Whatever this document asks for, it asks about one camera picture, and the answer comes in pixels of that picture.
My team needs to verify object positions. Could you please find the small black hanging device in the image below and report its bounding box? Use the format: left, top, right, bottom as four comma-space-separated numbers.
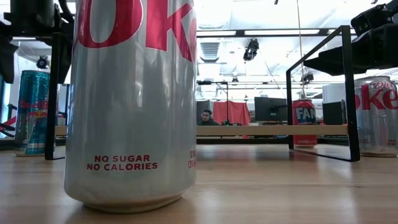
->
300, 71, 315, 85

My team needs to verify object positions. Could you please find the black computer monitor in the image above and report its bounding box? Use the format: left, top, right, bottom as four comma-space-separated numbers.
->
254, 96, 289, 123

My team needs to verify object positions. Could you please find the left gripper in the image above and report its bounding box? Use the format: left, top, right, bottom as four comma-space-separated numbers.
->
0, 0, 75, 85

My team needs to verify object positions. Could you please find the black box monitor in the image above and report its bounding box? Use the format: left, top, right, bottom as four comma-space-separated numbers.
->
322, 100, 346, 126

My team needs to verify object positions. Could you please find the person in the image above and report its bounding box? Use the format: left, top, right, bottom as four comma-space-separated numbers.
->
198, 109, 221, 126

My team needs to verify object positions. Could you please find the ceiling air vent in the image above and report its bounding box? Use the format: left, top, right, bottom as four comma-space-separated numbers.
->
200, 42, 221, 63

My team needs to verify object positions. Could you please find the black hanging camera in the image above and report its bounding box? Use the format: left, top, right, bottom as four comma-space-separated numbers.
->
243, 38, 260, 62

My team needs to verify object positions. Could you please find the black aluminium rig frame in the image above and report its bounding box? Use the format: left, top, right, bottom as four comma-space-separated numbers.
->
0, 136, 351, 152

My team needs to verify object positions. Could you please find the black overhead crossbar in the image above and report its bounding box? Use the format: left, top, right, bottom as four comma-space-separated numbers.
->
195, 27, 343, 39

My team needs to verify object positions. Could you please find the silver Diet Coke can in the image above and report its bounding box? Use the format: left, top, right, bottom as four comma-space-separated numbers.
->
63, 0, 198, 215
354, 75, 398, 158

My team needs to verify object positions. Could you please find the red slanted bar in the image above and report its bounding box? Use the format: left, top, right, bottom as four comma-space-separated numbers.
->
0, 115, 17, 126

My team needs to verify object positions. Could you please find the wooden shelf with black frame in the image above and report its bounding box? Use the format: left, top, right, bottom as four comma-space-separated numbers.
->
45, 25, 361, 162

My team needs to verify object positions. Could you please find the white cabinet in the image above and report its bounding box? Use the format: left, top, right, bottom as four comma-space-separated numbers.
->
322, 83, 346, 102

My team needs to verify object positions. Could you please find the black wall camera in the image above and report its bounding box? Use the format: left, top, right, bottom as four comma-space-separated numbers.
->
36, 55, 50, 70

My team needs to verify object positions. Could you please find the black camera stand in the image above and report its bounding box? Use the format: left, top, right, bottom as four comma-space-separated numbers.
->
197, 80, 230, 126

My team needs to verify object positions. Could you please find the red cloth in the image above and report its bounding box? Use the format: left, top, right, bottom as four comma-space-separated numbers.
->
213, 101, 251, 126

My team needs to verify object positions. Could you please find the red Fanta can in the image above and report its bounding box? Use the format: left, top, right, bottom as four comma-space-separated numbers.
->
291, 98, 318, 149

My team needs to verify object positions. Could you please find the blue Red Bull can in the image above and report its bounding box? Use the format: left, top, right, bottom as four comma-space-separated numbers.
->
14, 70, 60, 157

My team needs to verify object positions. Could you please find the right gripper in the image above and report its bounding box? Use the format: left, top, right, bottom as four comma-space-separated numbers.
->
303, 0, 398, 77

